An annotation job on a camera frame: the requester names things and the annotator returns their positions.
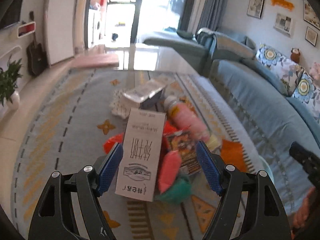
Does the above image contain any floral cushion left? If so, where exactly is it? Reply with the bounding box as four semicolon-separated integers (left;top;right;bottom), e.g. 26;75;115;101
256;43;304;96

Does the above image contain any green wrapper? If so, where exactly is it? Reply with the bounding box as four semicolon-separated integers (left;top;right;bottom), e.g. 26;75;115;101
154;173;191;205

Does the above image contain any pink wrapper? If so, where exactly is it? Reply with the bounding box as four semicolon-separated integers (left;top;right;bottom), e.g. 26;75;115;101
158;151;182;194

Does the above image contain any white tall air conditioner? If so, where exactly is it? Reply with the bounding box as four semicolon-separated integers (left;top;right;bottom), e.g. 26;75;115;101
44;0;76;65

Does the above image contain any floral cushion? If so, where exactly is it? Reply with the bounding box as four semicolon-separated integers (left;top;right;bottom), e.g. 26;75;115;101
291;71;320;124
256;43;304;96

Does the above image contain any white milk carton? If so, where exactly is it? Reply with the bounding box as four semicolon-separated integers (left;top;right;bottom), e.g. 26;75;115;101
115;108;166;202

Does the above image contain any floral cushion right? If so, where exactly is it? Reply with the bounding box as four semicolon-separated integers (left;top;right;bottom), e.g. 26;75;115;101
291;71;320;124

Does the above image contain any blue sectional sofa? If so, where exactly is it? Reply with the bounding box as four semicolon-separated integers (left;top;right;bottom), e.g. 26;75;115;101
138;28;319;215

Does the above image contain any person's right hand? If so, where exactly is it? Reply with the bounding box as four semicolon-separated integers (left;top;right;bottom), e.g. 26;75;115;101
293;187;316;229

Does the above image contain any orange wall shelf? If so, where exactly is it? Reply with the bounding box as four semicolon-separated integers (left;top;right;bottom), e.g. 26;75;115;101
270;0;295;11

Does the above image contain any blue grey curtain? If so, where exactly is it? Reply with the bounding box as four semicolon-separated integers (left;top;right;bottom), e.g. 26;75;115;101
197;0;227;31

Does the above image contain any pink pig plush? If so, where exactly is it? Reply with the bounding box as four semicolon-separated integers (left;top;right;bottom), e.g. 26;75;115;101
309;62;320;82

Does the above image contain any orange snack wrapper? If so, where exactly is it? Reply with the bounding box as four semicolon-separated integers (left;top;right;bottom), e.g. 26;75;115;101
220;139;247;172

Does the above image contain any pink white bottle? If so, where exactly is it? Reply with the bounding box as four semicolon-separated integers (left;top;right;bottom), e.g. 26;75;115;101
164;95;210;141

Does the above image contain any polka dot paper bag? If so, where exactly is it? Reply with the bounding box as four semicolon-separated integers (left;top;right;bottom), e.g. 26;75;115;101
109;89;130;119

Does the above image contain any red plastic bag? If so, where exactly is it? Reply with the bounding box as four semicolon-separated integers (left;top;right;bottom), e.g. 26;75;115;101
103;121;178;154

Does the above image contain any brown monkey plush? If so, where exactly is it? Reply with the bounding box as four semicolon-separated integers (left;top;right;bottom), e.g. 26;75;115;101
290;48;300;64

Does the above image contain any red white wall box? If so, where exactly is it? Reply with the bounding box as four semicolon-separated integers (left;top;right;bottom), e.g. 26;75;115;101
17;21;36;38

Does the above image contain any black guitar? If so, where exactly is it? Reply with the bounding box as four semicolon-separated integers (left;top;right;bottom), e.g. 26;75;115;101
26;11;48;77

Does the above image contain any small brown frame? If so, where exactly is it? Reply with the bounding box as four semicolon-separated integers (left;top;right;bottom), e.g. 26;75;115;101
305;27;318;47

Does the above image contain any black framed picture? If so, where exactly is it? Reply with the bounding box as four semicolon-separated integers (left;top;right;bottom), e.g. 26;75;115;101
247;0;265;19

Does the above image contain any large flower picture frame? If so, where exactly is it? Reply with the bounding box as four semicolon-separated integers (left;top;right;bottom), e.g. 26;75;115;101
303;0;320;30

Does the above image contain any white framed photo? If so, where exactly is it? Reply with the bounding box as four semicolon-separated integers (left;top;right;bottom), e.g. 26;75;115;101
273;13;293;36

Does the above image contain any red snack packet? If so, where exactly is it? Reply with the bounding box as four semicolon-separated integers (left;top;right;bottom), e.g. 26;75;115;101
165;130;201;176

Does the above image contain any green potted plant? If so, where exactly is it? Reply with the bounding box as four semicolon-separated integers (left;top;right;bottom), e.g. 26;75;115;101
0;56;22;111

